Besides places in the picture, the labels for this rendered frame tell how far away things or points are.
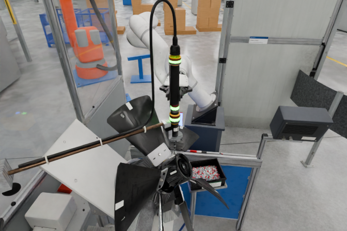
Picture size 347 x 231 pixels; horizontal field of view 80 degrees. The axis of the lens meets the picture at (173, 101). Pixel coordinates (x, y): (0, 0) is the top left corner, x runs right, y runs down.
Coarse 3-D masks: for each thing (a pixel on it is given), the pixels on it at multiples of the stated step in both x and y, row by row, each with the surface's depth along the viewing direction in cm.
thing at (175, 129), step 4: (172, 40) 70; (176, 40) 69; (172, 44) 70; (176, 44) 70; (172, 48) 70; (176, 48) 70; (172, 52) 70; (176, 52) 70; (172, 124) 86; (176, 124) 86; (172, 128) 87; (176, 128) 87; (172, 132) 88; (176, 132) 88; (172, 136) 90; (176, 136) 90
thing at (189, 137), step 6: (186, 132) 116; (192, 132) 119; (186, 138) 110; (192, 138) 112; (168, 144) 103; (180, 144) 103; (186, 144) 105; (192, 144) 106; (180, 150) 99; (186, 150) 100
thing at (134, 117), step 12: (144, 96) 93; (120, 108) 85; (132, 108) 88; (144, 108) 90; (108, 120) 82; (120, 120) 84; (132, 120) 86; (144, 120) 88; (156, 120) 91; (120, 132) 84; (156, 132) 89; (144, 144) 87; (156, 144) 88
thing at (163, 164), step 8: (168, 160) 86; (176, 160) 84; (184, 160) 89; (160, 168) 89; (168, 168) 84; (176, 168) 82; (168, 176) 83; (176, 176) 82; (184, 176) 82; (192, 176) 87; (168, 184) 87; (176, 184) 84; (168, 192) 87
